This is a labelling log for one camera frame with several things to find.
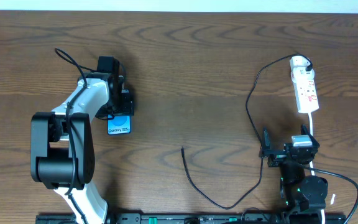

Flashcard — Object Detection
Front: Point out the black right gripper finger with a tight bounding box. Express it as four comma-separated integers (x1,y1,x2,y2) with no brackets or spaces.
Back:
262,127,271,150
300,124,312,136

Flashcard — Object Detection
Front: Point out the blue Galaxy smartphone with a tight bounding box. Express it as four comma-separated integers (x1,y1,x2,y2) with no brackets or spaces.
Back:
108,115,131,135

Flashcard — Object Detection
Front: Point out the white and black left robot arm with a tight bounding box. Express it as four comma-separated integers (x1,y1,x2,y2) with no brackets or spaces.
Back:
30,73,133,223

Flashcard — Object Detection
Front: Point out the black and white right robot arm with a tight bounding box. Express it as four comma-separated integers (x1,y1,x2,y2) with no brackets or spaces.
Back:
259,124,328,223

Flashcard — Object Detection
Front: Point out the white USB charger plug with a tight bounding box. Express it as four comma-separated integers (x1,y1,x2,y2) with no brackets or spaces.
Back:
290,55,315,83

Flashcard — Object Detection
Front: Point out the white power strip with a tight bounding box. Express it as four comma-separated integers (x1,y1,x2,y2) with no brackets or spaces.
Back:
291,67,319,114

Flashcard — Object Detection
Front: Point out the white power strip cord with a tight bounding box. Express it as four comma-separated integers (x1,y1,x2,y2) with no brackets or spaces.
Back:
307,112,326,224

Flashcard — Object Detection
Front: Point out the black charger cable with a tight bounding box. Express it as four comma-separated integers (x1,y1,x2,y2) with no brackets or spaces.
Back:
180,53,314,210

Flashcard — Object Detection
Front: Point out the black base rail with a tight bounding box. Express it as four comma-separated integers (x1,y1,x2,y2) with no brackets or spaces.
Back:
35,212,346,224

